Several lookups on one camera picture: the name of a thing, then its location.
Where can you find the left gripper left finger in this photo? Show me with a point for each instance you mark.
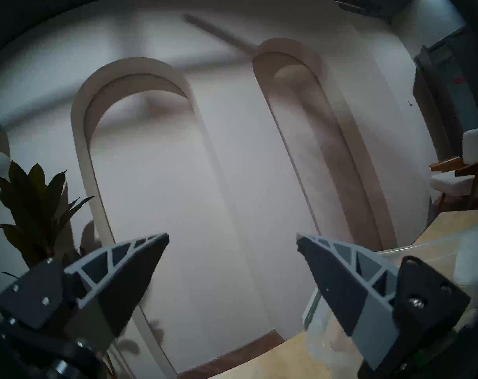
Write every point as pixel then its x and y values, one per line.
pixel 120 275

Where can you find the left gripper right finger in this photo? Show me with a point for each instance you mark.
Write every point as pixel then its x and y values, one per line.
pixel 341 287

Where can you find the clear plastic storage container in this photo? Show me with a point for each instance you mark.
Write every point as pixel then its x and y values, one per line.
pixel 428 252

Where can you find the dark open door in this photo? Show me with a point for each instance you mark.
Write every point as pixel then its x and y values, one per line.
pixel 440 106

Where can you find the light wooden table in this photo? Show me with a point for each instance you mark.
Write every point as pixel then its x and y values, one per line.
pixel 270 362

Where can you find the tall green potted plant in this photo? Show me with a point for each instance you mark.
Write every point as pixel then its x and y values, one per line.
pixel 37 208

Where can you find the wooden armchair with white cushions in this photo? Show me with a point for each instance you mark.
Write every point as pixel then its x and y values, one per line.
pixel 466 173

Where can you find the red door sign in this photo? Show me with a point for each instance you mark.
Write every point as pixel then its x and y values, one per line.
pixel 460 81

